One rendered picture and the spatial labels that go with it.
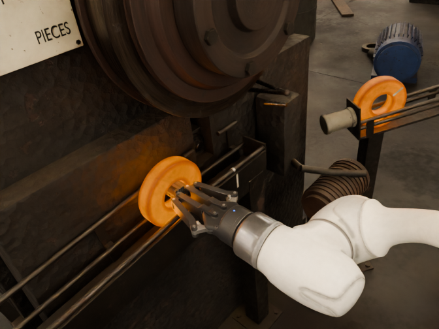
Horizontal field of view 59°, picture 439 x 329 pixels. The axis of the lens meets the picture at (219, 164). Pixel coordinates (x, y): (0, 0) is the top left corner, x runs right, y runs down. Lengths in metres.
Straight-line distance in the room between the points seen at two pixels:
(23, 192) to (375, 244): 0.61
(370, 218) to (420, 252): 1.07
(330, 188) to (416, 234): 0.51
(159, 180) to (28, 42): 0.32
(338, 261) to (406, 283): 1.04
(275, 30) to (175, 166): 0.32
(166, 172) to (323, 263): 0.35
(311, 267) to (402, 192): 1.44
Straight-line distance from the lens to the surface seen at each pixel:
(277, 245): 0.64
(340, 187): 1.17
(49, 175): 0.76
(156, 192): 0.78
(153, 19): 0.62
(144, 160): 0.84
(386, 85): 1.19
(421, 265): 1.73
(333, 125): 1.16
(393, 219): 0.70
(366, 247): 0.72
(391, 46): 2.83
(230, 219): 0.69
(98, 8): 0.63
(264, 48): 0.74
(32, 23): 0.70
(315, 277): 0.61
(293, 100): 1.03
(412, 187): 2.07
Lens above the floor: 1.27
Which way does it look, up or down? 36 degrees down
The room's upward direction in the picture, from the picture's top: 7 degrees counter-clockwise
